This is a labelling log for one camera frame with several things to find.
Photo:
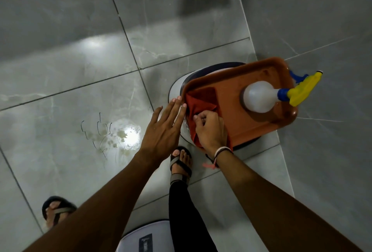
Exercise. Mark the person's left hand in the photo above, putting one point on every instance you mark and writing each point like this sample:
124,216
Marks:
159,138

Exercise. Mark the person's right hand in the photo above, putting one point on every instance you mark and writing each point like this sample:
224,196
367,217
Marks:
212,135

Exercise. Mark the person's left little finger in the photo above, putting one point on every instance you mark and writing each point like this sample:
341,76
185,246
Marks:
157,116

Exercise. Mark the person's right thumb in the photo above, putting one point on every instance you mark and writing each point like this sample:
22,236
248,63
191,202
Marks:
197,122

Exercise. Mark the person's left middle finger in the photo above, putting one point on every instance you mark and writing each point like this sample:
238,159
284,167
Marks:
175,110

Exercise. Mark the red cloth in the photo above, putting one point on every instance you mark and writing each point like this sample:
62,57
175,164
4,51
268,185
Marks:
200,100

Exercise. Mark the person's left forearm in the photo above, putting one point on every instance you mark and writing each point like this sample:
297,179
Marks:
101,211

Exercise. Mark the person's right forearm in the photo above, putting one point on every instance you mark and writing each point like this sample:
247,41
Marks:
279,211

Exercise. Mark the white round stool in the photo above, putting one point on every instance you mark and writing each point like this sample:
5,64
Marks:
177,86

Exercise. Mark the orange plastic tray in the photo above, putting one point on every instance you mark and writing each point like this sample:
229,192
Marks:
232,115

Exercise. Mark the grey black sandal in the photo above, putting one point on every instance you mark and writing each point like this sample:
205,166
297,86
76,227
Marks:
56,209
180,164

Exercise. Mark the white spray bottle yellow trigger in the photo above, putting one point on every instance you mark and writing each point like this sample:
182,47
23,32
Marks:
261,97

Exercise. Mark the black trouser leg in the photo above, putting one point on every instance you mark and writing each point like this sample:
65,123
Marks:
189,220

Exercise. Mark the white box with dark label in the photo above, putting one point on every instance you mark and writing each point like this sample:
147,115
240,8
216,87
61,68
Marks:
151,237

